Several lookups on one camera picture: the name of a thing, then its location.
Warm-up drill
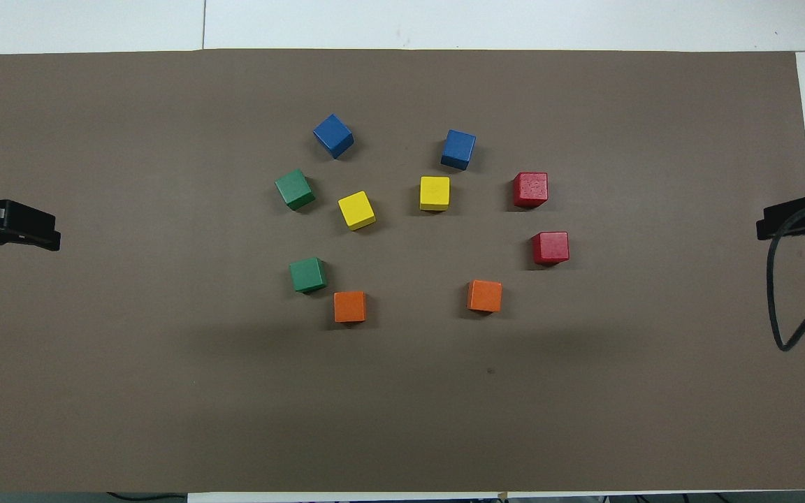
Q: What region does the thin black cable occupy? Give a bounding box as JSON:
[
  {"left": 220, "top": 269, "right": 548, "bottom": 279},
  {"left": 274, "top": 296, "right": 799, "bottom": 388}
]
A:
[{"left": 106, "top": 492, "right": 188, "bottom": 502}]

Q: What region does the orange wooden cube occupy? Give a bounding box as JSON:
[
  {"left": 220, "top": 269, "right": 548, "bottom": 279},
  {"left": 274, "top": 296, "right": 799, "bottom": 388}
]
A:
[
  {"left": 333, "top": 291, "right": 368, "bottom": 324},
  {"left": 466, "top": 279, "right": 503, "bottom": 314}
]

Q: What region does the yellow wooden cube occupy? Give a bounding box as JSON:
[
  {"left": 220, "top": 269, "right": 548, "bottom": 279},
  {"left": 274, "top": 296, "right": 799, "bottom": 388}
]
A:
[
  {"left": 338, "top": 190, "right": 377, "bottom": 232},
  {"left": 419, "top": 175, "right": 451, "bottom": 212}
]

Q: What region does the red wooden cube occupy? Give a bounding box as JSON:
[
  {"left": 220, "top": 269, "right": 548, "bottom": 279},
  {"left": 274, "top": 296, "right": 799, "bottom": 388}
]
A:
[
  {"left": 512, "top": 172, "right": 549, "bottom": 210},
  {"left": 531, "top": 231, "right": 570, "bottom": 266}
]

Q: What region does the blue wooden cube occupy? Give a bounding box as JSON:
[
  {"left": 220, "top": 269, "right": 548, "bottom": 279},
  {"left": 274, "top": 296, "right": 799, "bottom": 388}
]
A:
[
  {"left": 313, "top": 113, "right": 355, "bottom": 160},
  {"left": 441, "top": 129, "right": 477, "bottom": 171}
]

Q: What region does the green wooden cube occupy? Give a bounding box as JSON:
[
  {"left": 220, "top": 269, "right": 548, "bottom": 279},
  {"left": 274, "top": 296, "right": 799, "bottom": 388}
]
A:
[
  {"left": 289, "top": 256, "right": 329, "bottom": 295},
  {"left": 275, "top": 169, "right": 317, "bottom": 212}
]

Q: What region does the brown paper mat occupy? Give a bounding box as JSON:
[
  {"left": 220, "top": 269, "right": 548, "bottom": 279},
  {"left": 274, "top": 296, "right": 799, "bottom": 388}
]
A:
[{"left": 0, "top": 49, "right": 805, "bottom": 493}]

